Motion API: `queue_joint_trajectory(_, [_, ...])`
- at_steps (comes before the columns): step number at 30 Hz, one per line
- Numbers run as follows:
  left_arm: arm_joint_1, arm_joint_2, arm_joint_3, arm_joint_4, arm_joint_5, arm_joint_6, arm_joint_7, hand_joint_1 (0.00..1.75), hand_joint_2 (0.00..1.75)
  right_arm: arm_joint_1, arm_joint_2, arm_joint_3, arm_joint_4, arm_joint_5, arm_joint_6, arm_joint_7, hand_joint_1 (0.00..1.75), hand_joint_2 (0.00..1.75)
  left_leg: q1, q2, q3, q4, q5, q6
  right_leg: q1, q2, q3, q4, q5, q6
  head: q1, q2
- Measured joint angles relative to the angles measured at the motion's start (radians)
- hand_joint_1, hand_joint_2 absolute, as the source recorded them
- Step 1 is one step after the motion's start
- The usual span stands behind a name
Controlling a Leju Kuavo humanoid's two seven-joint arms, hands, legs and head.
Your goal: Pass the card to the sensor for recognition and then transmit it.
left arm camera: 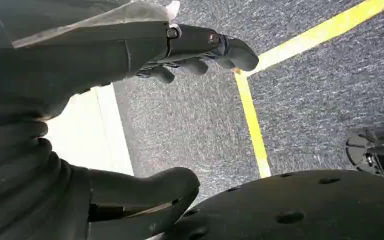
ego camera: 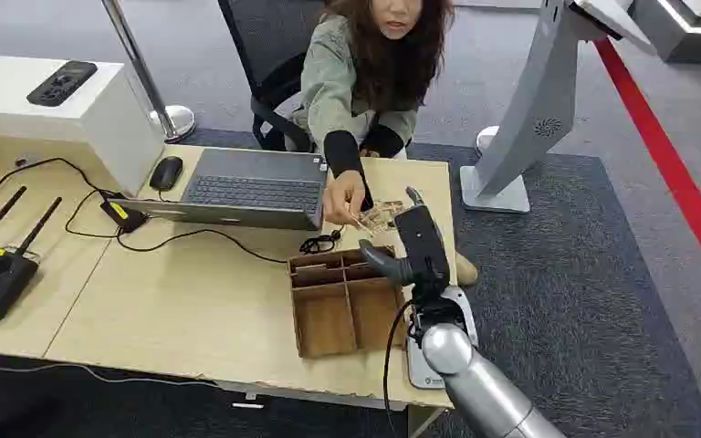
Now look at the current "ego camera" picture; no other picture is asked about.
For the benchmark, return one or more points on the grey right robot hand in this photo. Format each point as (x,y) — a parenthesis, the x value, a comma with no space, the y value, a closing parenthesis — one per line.
(420,239)

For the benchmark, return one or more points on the printed card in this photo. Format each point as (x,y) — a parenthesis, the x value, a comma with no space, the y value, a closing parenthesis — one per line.
(379,215)

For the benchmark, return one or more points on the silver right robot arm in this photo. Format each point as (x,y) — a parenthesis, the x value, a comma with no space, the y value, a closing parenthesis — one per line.
(483,387)

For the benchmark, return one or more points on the person's hand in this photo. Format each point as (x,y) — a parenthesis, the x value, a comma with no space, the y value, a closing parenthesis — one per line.
(342,202)

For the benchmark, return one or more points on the wooden compartment box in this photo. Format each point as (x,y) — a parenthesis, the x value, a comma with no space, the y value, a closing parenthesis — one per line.
(343,302)

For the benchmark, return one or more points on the dark grey carpet mat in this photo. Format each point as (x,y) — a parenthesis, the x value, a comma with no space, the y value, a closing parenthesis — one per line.
(568,302)

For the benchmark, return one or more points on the person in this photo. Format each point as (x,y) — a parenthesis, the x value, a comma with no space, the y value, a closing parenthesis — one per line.
(362,78)

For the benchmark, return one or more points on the grey laptop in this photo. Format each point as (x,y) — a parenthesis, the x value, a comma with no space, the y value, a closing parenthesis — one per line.
(254,192)

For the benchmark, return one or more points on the grey kiosk stand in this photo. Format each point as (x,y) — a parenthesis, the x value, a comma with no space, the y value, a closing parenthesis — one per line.
(532,103)

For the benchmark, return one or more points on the black office chair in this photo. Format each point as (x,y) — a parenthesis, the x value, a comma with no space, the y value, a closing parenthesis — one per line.
(272,66)

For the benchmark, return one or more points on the red floor tape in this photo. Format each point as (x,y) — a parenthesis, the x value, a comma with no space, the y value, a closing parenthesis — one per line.
(671,163)

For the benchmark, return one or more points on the black computer mouse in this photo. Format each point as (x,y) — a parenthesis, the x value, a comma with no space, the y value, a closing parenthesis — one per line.
(165,173)

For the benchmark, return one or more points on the black power adapter yellow label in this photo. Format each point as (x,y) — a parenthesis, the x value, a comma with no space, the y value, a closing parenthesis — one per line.
(122,215)

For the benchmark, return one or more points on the white box cabinet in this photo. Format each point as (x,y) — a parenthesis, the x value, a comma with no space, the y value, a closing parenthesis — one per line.
(66,121)

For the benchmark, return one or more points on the black remote controller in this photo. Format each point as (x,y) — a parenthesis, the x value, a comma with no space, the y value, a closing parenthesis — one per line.
(61,83)

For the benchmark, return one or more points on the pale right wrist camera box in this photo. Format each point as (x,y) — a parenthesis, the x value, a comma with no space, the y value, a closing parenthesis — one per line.
(420,370)

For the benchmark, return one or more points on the chrome stanchion post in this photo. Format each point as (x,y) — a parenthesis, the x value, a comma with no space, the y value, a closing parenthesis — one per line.
(156,90)

